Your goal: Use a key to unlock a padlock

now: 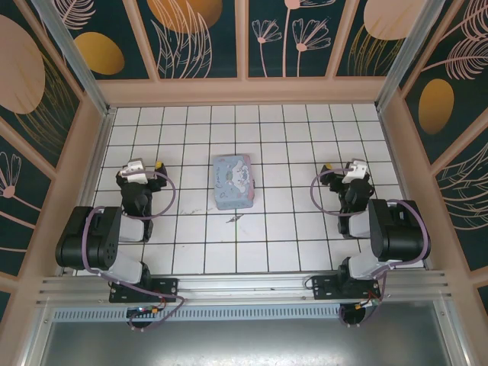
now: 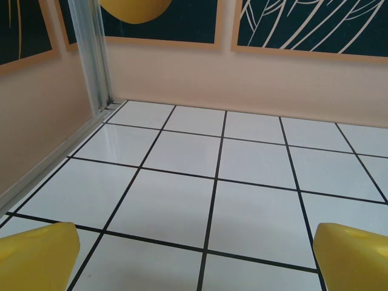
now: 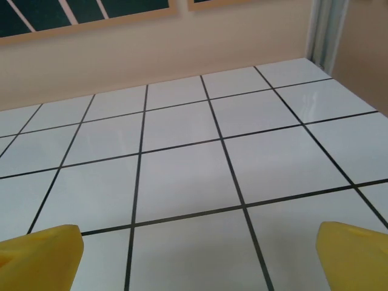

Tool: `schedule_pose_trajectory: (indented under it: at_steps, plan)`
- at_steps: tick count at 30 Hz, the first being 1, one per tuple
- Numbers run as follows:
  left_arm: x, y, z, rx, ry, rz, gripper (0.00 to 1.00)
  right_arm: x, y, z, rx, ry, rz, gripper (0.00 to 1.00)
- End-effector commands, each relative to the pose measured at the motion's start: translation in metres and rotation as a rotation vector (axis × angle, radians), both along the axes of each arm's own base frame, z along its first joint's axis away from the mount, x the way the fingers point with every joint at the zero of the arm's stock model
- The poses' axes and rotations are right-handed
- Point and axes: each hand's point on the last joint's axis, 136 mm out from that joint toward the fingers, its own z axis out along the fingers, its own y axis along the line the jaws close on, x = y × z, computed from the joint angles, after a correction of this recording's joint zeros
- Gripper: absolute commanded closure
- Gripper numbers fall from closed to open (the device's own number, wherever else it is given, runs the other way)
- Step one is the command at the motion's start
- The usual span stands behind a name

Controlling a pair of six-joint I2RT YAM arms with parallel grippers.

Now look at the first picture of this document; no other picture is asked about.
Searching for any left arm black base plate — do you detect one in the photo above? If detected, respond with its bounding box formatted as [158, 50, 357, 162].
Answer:
[109, 277, 180, 304]

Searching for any aluminium frame post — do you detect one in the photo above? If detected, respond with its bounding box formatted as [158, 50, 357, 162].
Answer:
[374, 0, 457, 114]
[30, 0, 117, 117]

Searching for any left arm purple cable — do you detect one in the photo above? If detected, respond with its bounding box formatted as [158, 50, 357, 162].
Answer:
[82, 169, 188, 332]

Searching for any aluminium profile rail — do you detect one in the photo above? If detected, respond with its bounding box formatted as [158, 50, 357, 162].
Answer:
[36, 268, 457, 306]

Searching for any slotted grey cable duct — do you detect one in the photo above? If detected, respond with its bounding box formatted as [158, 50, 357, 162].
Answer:
[51, 307, 382, 323]

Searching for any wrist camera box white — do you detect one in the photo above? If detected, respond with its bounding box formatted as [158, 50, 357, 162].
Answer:
[117, 159, 156, 183]
[342, 159, 369, 186]

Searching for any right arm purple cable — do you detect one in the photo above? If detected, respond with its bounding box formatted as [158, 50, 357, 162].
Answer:
[310, 169, 431, 329]

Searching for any grey sheet metal panel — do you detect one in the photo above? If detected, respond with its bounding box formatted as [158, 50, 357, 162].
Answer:
[37, 319, 454, 366]

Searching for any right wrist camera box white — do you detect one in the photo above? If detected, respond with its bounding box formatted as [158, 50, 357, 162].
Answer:
[342, 159, 369, 186]

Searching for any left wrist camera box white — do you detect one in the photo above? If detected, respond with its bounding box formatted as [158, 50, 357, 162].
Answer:
[117, 159, 156, 183]

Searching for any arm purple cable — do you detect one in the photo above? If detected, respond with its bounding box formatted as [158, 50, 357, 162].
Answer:
[82, 169, 188, 332]
[310, 169, 431, 329]

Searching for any light blue patterned pouch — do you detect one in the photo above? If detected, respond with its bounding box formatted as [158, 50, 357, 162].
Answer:
[212, 153, 256, 211]

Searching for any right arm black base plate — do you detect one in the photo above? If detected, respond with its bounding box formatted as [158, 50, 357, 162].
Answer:
[311, 274, 382, 302]

